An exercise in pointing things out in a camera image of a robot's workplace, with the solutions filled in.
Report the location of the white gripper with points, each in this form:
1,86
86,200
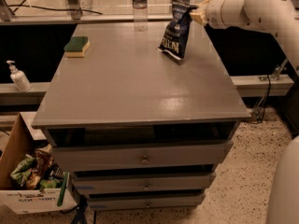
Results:
217,10

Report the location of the blue chip bag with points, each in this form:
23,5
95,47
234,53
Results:
174,41

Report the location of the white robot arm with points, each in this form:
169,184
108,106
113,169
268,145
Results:
279,19

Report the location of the clear water bottle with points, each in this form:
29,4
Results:
140,13

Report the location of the white pump dispenser bottle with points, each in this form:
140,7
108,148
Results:
18,77

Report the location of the brown snack bag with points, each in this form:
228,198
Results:
42,162

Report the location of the green snack bag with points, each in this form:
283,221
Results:
21,173

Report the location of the green yellow sponge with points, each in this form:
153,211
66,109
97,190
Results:
77,46

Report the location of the grey drawer cabinet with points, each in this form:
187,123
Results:
125,92

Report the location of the bottom grey drawer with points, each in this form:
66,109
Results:
147,201

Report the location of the grey drawer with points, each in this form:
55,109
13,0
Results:
140,183
112,157
147,201

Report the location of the top grey drawer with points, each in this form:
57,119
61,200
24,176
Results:
112,157

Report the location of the middle grey drawer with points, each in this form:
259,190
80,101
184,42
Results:
140,183

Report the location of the green marker pen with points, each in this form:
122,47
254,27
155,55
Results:
62,191

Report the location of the cardboard box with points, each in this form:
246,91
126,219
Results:
24,139

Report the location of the metal frame rail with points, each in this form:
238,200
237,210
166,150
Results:
50,20

